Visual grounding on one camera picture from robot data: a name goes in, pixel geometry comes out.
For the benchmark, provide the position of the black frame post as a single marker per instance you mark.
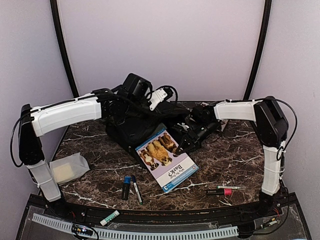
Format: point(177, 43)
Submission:
point(259, 49)
point(62, 47)

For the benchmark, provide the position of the right black frame post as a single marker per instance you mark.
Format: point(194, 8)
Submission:
point(259, 49)

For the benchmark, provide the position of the white slotted cable duct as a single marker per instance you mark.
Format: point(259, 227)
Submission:
point(126, 231)

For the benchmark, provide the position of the blue cap white pen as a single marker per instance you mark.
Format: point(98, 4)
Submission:
point(137, 189)

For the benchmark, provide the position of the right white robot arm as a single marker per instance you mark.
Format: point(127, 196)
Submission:
point(270, 126)

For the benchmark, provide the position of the blue cap black highlighter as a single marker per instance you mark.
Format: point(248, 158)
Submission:
point(126, 188)

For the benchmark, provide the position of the sticky notes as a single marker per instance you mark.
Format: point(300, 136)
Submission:
point(69, 168)

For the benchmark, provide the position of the floral square plate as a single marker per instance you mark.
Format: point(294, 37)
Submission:
point(224, 123)

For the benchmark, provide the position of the thin white green pen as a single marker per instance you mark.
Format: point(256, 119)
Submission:
point(231, 187)

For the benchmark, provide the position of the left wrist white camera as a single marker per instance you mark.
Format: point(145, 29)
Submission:
point(164, 93)

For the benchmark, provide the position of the white green glue stick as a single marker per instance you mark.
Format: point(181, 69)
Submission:
point(109, 218)

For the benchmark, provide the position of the black front table rail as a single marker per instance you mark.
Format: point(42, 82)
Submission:
point(239, 214)

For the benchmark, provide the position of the small green circuit board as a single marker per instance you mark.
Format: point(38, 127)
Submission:
point(81, 230)

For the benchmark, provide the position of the left black frame post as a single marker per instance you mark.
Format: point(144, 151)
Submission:
point(62, 47)

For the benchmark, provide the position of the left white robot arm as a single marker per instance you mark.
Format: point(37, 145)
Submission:
point(34, 122)

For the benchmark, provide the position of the black student backpack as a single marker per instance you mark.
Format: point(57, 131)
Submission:
point(132, 131)

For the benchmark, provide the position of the dog picture book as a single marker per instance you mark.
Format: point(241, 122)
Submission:
point(158, 153)

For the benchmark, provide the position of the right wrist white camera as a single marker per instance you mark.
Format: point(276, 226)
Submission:
point(182, 127)

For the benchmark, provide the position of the pink cap black highlighter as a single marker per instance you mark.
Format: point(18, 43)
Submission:
point(219, 192)

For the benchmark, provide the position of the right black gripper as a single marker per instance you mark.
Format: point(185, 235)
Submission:
point(194, 140)

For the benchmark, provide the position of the wrist white camera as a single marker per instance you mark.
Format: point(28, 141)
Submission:
point(182, 127)
point(164, 93)

